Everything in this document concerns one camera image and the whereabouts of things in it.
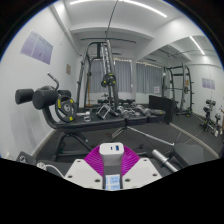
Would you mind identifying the silver barbell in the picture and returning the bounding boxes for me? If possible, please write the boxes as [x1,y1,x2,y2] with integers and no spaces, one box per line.
[128,125,179,174]

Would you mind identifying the black weight bench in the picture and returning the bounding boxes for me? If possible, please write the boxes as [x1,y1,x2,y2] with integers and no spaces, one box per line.
[14,85,166,163]

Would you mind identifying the black power rack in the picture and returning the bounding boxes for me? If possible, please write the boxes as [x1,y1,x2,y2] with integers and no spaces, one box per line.
[161,63,194,118]

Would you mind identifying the white coiled power cable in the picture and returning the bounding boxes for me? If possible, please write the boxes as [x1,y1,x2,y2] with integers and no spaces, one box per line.
[36,161,66,178]

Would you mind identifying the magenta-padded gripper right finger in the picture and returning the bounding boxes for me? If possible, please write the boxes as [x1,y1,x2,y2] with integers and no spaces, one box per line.
[121,148,163,190]

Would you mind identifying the white charger block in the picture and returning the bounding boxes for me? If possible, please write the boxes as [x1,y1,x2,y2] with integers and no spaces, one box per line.
[98,142,125,177]

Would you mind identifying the grey smith machine rack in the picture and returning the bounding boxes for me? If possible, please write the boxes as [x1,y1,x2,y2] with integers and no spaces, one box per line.
[75,39,121,111]

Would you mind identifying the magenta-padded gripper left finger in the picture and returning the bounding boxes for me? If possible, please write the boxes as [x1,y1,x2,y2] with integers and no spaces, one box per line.
[63,144,106,190]

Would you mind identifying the purple wall poster pair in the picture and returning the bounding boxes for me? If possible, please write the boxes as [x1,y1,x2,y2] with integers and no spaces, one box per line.
[201,77,217,90]

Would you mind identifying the black dumbbell rack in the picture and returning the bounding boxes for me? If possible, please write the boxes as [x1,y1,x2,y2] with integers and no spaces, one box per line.
[199,98,224,136]

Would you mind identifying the black upright board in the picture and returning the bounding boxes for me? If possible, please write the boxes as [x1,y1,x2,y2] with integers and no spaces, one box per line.
[148,94,175,125]

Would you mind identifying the white ceiling light strip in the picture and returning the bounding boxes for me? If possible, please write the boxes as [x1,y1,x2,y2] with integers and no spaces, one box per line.
[121,0,168,18]
[189,35,206,56]

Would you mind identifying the black weight plate yellow marks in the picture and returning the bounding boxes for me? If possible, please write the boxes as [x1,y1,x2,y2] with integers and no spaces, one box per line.
[100,73,117,88]
[54,94,77,123]

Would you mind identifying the silver dumbbell group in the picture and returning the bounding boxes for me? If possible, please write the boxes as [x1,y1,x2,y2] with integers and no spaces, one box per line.
[116,103,151,118]

